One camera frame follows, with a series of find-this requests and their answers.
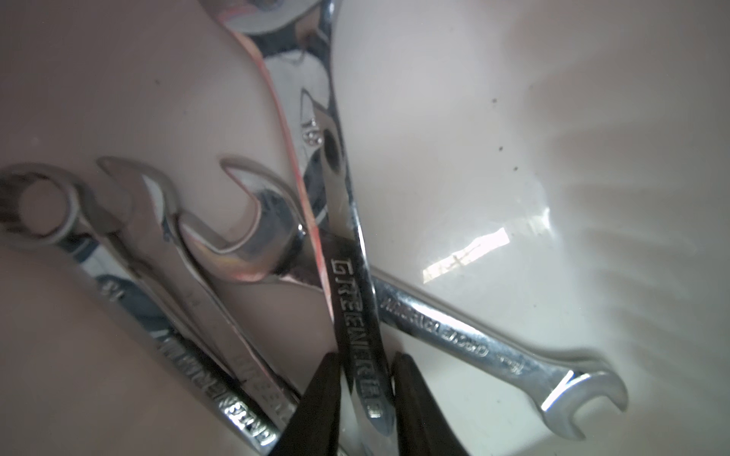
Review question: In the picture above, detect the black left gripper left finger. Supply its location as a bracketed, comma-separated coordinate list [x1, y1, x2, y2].
[270, 353, 341, 456]

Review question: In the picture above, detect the chrome Greenfield combination wrench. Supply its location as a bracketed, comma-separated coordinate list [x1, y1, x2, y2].
[203, 1, 397, 438]

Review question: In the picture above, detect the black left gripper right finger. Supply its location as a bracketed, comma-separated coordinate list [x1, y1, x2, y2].
[393, 353, 468, 456]

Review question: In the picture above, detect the white plastic storage box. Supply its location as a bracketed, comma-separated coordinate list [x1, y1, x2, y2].
[1, 1, 729, 455]

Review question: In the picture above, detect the chrome 18mm combination wrench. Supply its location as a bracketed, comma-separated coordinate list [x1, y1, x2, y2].
[178, 159, 628, 441]

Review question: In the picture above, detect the chrome double open wrench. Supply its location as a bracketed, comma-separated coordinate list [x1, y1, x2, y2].
[97, 156, 298, 429]

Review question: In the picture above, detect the chrome ring end wrench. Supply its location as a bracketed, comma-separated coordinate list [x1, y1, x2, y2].
[1, 163, 279, 455]

